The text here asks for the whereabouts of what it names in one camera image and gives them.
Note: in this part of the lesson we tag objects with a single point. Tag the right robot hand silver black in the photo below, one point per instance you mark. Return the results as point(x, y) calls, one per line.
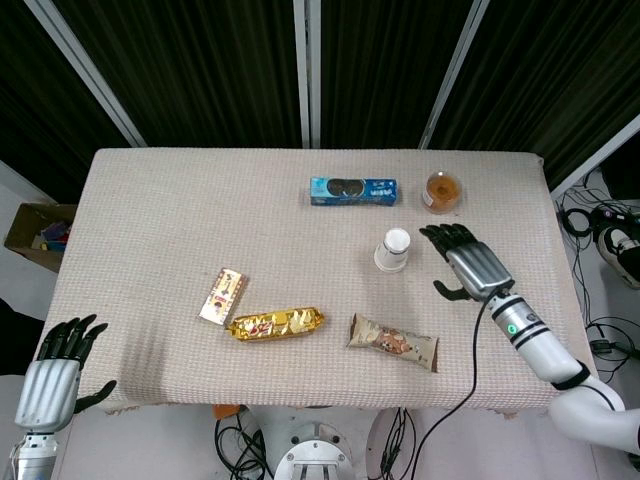
point(477, 267)

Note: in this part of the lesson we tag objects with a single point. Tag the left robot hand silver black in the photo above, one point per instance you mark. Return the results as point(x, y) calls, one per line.
point(45, 390)

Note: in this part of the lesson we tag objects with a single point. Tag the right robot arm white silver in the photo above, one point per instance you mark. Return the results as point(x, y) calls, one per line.
point(542, 345)

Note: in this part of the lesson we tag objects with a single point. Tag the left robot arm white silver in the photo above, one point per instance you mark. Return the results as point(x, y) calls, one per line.
point(30, 457)

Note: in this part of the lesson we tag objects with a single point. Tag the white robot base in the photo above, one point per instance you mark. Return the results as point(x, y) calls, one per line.
point(312, 452)

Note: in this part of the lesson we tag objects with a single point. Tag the clear jar orange contents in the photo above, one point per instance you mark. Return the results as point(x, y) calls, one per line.
point(441, 192)

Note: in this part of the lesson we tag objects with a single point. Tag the brown beige snack bar wrapper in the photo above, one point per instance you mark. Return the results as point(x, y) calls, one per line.
point(392, 341)

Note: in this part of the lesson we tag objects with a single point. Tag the black white sneaker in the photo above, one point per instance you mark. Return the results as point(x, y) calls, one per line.
point(620, 250)

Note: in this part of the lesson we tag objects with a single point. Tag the blue cookie box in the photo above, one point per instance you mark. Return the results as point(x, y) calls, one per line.
point(352, 191)

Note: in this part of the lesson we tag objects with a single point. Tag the colourful items in carton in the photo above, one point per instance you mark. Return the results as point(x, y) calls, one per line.
point(52, 235)

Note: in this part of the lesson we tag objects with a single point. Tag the cardboard box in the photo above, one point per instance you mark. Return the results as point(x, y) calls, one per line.
point(25, 235)

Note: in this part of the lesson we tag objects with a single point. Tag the small orange object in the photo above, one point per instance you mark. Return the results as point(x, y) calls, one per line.
point(225, 411)

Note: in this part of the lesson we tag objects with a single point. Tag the red white candy box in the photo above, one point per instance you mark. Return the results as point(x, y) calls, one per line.
point(223, 297)

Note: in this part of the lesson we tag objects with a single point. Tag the gold foil snack bag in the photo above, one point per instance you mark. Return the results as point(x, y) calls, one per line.
point(276, 324)

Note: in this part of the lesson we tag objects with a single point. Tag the beige woven tablecloth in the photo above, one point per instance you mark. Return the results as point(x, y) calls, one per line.
point(225, 240)

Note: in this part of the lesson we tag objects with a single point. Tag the grey partition frame post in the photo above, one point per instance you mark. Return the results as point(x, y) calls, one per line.
point(452, 75)
point(595, 155)
point(306, 75)
point(85, 70)

